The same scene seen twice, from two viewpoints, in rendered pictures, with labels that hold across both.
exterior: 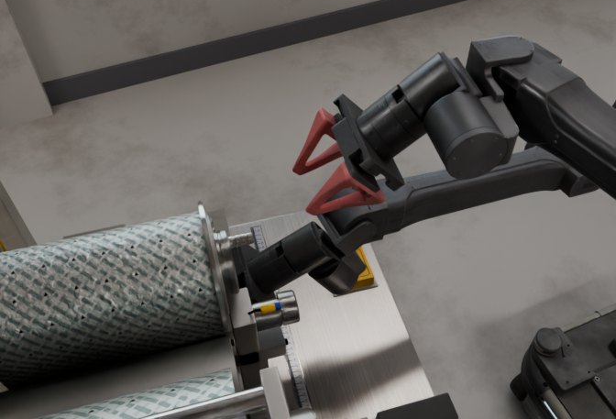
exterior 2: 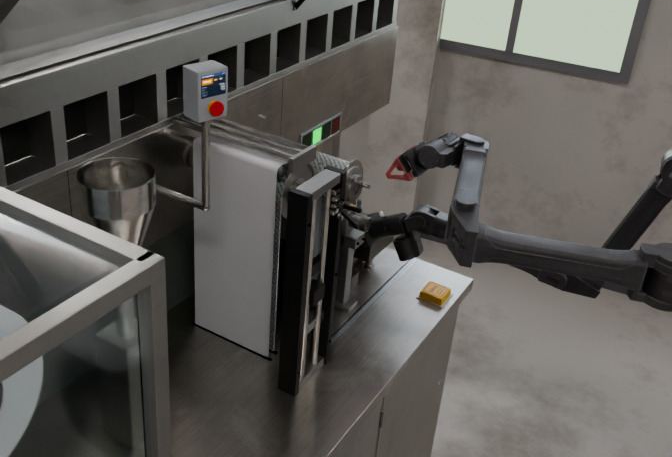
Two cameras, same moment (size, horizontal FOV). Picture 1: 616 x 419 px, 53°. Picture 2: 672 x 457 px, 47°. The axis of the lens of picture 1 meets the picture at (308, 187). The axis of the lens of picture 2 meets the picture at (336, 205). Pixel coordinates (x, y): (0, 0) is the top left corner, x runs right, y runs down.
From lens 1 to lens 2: 1.53 m
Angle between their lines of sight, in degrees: 39
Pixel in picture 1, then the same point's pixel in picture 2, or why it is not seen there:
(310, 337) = (387, 301)
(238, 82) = (553, 292)
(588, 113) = (471, 159)
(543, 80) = (471, 148)
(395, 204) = (439, 219)
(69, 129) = not seen: hidden behind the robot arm
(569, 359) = not seen: outside the picture
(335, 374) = (382, 316)
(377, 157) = (412, 157)
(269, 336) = (353, 235)
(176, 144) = (469, 299)
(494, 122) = (442, 150)
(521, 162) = not seen: hidden behind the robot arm
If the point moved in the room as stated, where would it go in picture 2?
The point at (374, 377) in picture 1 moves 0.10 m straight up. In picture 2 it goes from (397, 327) to (402, 297)
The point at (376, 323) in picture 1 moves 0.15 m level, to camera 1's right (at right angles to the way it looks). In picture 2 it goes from (423, 316) to (465, 342)
